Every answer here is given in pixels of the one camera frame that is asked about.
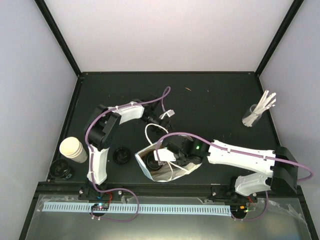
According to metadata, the light blue paper bag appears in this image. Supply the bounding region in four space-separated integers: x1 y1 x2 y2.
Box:
134 122 202 183

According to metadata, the black coffee cup lid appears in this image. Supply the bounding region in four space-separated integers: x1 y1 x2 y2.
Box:
112 147 131 165

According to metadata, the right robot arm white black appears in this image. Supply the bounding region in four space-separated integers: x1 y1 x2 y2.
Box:
154 134 298 202

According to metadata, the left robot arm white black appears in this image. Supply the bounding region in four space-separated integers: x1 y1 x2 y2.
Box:
84 86 171 200

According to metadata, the clear glass straw holder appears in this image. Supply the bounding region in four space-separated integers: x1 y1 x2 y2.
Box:
242 104 263 127

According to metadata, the left circuit board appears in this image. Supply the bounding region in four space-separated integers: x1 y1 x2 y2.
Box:
90 203 109 211

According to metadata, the circuit board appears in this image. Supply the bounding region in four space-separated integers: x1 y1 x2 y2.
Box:
90 203 109 211
230 204 257 214

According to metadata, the right circuit board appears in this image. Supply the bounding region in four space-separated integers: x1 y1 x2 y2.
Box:
230 204 257 214

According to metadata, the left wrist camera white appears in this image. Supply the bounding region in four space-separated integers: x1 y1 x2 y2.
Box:
159 109 175 120

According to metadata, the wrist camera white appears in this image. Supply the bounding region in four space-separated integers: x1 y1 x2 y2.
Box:
159 109 175 120
153 148 176 163

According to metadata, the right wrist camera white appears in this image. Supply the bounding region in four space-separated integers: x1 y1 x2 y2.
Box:
153 148 176 163

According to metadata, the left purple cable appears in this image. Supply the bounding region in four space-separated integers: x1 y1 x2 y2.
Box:
84 85 172 223

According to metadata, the purple cable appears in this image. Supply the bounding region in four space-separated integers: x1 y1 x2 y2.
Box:
154 131 315 222
84 85 172 223

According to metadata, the light blue slotted cable duct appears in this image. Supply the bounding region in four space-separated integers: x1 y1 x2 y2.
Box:
42 202 232 217

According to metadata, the black aluminium frame rail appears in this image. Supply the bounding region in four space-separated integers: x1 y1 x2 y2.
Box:
37 180 303 201

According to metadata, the left black frame post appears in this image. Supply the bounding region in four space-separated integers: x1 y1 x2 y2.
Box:
34 0 82 77

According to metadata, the black frame post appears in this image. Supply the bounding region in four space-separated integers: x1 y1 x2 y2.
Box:
255 0 304 77
34 0 82 77

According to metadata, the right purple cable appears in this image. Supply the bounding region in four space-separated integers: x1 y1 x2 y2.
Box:
154 131 315 222

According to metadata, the right black frame post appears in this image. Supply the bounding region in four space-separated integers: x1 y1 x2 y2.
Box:
255 0 304 77

